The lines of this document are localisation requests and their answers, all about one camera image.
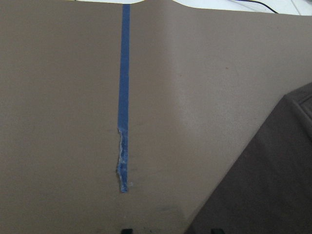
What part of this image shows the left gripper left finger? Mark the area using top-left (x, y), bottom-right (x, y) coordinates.
top-left (121, 229), bottom-right (133, 234)

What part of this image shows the dark brown t-shirt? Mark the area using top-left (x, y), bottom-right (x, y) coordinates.
top-left (187, 84), bottom-right (312, 234)

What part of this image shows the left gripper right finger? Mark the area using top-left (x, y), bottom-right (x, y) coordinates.
top-left (212, 229), bottom-right (223, 234)

